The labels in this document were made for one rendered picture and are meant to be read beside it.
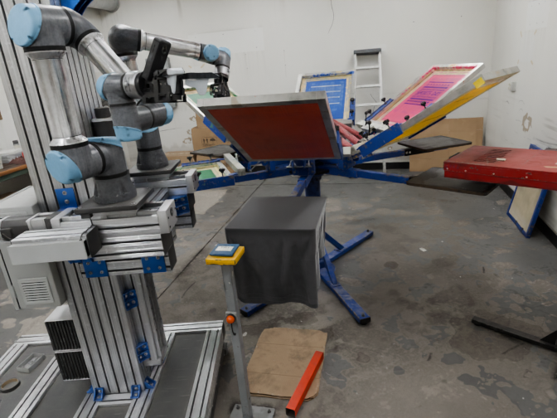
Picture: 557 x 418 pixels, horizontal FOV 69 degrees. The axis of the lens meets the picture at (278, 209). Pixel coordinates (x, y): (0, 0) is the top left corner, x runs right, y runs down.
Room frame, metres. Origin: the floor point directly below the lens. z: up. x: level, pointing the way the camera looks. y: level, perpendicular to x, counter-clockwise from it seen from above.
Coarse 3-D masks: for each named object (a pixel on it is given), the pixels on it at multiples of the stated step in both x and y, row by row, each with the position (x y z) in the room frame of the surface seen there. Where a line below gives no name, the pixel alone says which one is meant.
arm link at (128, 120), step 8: (112, 104) 1.20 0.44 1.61; (120, 104) 1.20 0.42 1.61; (128, 104) 1.21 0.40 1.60; (136, 104) 1.24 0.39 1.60; (112, 112) 1.21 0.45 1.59; (120, 112) 1.20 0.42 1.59; (128, 112) 1.21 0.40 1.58; (136, 112) 1.23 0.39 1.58; (144, 112) 1.26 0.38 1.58; (112, 120) 1.22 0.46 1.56; (120, 120) 1.20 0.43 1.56; (128, 120) 1.20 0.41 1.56; (136, 120) 1.22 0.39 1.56; (144, 120) 1.25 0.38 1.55; (152, 120) 1.28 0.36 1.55; (120, 128) 1.20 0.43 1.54; (128, 128) 1.20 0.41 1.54; (136, 128) 1.22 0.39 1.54; (144, 128) 1.26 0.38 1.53; (120, 136) 1.20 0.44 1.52; (128, 136) 1.20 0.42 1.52; (136, 136) 1.21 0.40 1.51
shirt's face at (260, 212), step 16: (256, 208) 2.09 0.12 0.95; (272, 208) 2.07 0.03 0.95; (288, 208) 2.04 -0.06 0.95; (304, 208) 2.02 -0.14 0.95; (320, 208) 2.00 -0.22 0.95; (240, 224) 1.88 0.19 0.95; (256, 224) 1.86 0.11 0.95; (272, 224) 1.84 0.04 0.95; (288, 224) 1.82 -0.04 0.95; (304, 224) 1.80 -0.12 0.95
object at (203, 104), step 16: (240, 96) 1.86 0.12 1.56; (256, 96) 1.84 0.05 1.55; (272, 96) 1.82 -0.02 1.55; (288, 96) 1.80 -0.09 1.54; (304, 96) 1.78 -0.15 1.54; (320, 96) 1.76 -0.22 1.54; (208, 112) 1.94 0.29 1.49; (336, 144) 2.20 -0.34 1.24; (256, 160) 2.52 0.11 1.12; (272, 160) 2.50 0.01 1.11
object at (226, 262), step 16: (208, 256) 1.53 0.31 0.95; (224, 256) 1.52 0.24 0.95; (240, 256) 1.55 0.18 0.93; (224, 272) 1.54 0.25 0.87; (240, 336) 1.55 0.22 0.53; (240, 352) 1.54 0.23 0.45; (240, 368) 1.54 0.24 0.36; (240, 384) 1.54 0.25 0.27; (240, 400) 1.55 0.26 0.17; (240, 416) 1.61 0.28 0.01; (256, 416) 1.60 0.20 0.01; (272, 416) 1.59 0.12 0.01
